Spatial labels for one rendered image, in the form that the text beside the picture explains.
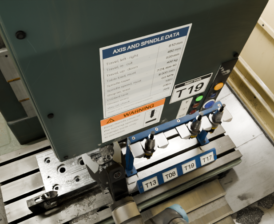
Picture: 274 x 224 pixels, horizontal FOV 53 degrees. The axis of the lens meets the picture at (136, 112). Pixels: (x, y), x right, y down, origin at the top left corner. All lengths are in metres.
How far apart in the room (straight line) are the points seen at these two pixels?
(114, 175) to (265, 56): 1.11
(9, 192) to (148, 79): 1.09
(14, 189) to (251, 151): 1.30
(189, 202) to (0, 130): 1.29
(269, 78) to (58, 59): 1.36
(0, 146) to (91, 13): 1.67
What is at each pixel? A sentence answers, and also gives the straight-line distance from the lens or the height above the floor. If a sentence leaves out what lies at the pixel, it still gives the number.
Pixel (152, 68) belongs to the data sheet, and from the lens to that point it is 0.51.
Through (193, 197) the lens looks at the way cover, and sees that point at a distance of 1.61.
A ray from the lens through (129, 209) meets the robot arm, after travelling 0.80.
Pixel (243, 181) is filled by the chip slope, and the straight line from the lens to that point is 1.74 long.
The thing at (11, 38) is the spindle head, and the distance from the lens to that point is 0.37.
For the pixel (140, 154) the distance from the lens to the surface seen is 1.12.
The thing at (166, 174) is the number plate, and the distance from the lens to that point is 1.40.
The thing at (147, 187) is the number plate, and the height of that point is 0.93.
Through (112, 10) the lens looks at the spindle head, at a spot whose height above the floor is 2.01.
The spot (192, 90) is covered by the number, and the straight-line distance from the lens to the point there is 0.66.
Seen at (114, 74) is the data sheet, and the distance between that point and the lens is 0.47.
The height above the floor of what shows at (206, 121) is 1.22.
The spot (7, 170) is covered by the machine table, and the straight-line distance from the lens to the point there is 1.53.
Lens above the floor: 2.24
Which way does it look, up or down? 57 degrees down
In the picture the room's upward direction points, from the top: 7 degrees clockwise
